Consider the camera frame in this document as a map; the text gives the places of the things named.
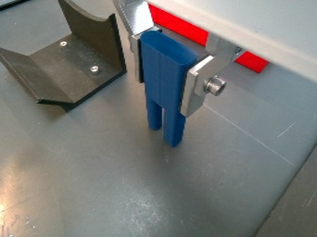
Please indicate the red shape-hole block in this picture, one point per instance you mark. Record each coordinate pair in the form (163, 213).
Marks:
(198, 35)

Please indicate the blue square-circle peg object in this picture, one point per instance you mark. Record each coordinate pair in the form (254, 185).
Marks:
(166, 60)

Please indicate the black curved fixture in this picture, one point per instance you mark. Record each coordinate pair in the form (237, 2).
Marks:
(71, 69)

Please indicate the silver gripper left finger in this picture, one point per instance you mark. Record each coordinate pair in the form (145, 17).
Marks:
(135, 15)

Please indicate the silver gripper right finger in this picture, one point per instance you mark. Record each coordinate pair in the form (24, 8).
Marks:
(202, 78)

